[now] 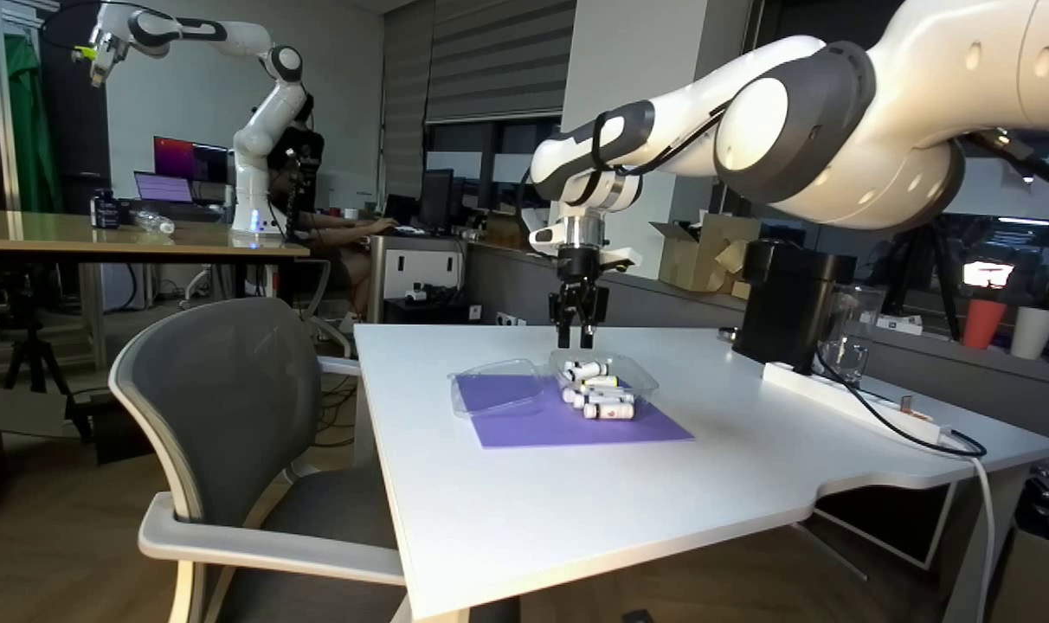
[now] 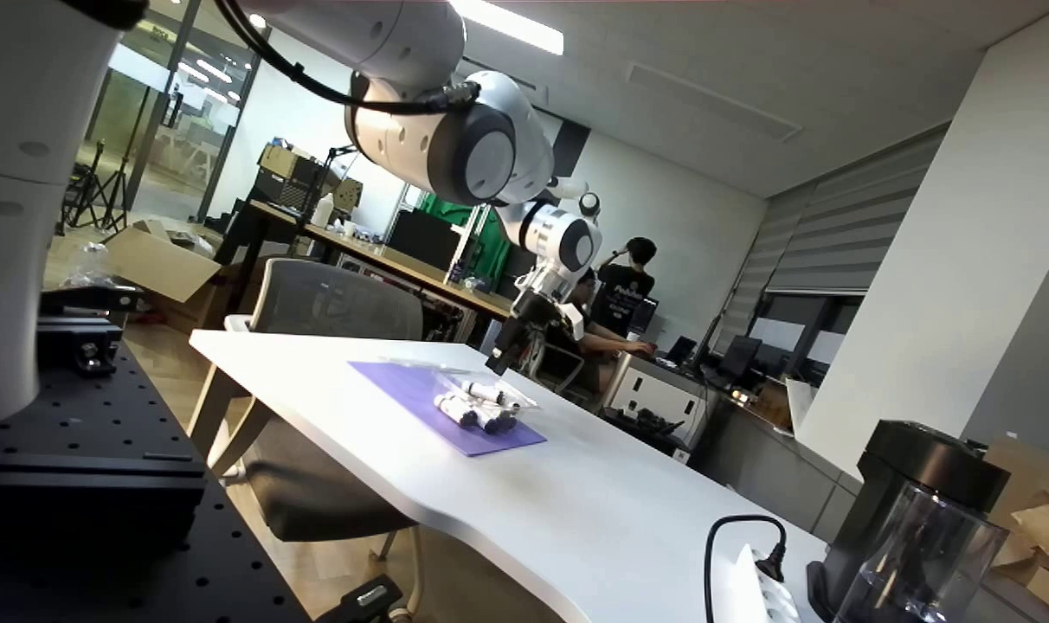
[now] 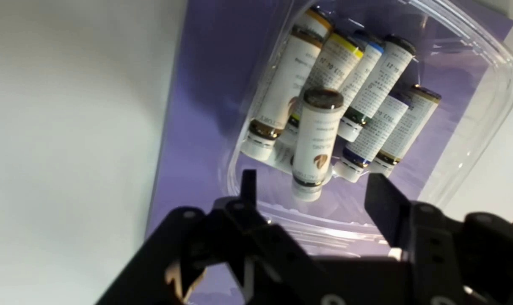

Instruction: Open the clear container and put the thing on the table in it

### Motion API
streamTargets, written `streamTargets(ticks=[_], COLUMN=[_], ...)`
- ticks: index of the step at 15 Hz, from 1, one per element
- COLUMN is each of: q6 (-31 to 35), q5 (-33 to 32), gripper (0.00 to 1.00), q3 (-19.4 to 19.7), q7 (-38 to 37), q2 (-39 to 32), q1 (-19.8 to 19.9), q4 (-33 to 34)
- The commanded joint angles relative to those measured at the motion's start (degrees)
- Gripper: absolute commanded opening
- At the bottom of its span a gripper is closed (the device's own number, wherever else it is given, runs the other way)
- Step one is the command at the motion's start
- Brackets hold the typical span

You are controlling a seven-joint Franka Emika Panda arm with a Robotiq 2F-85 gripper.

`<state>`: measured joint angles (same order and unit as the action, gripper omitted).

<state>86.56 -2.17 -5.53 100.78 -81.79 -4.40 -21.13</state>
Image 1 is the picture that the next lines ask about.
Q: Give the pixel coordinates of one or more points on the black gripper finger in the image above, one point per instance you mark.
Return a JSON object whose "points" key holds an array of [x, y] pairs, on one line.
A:
{"points": [[596, 317], [560, 317]]}

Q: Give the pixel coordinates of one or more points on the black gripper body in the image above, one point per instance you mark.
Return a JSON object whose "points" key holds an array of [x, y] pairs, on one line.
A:
{"points": [[582, 274]]}

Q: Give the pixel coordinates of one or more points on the white cylinder with black cap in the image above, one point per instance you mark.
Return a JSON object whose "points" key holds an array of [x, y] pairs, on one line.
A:
{"points": [[596, 384], [611, 413], [596, 395], [582, 372], [605, 373]]}

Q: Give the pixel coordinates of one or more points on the clear plastic lid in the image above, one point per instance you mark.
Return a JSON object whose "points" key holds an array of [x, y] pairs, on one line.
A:
{"points": [[492, 384]]}

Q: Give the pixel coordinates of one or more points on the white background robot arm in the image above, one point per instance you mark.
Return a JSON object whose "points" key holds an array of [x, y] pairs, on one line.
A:
{"points": [[257, 140]]}

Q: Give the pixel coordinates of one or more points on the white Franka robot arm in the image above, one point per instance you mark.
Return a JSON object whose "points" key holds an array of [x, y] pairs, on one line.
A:
{"points": [[871, 114]]}

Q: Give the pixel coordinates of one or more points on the open laptop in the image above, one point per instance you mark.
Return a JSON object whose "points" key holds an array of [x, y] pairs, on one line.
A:
{"points": [[169, 190]]}

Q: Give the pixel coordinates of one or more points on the purple mat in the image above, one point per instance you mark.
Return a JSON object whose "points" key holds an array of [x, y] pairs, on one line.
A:
{"points": [[543, 429]]}

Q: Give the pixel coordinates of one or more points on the cardboard box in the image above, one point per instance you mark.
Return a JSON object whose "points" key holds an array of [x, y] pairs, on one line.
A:
{"points": [[708, 260]]}

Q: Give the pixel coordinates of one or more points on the white computer case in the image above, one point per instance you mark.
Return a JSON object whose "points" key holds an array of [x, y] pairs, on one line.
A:
{"points": [[420, 270]]}

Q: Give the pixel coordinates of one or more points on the grey window blinds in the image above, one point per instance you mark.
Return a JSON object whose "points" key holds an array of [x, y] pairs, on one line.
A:
{"points": [[488, 56]]}

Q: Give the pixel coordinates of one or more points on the white power strip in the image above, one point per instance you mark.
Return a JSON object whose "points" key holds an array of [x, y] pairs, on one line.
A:
{"points": [[879, 410]]}

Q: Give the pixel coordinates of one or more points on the person in dark shirt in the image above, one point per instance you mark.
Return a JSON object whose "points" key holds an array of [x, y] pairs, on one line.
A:
{"points": [[297, 174]]}

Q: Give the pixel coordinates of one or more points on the grey mesh office chair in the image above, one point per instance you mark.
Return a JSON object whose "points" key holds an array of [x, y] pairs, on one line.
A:
{"points": [[229, 403]]}

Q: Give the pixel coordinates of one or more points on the red cup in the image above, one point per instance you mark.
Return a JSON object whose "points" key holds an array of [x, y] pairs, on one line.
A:
{"points": [[984, 324]]}

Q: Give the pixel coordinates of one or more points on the monitor with pink screen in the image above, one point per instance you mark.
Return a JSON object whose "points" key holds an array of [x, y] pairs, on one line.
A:
{"points": [[182, 155]]}

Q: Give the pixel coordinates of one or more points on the white cup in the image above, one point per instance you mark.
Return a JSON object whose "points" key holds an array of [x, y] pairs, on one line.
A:
{"points": [[1034, 332]]}

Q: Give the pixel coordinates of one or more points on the wooden desk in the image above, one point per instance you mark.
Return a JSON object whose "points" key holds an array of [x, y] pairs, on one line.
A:
{"points": [[83, 238]]}

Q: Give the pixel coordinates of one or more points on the black bag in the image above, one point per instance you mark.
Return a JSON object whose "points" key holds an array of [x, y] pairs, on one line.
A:
{"points": [[1036, 541]]}

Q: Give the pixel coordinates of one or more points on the black tripod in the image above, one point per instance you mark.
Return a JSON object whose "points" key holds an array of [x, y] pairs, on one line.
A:
{"points": [[39, 358]]}

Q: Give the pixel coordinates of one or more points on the green cloth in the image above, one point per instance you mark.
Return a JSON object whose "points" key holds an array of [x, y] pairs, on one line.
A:
{"points": [[6, 124]]}

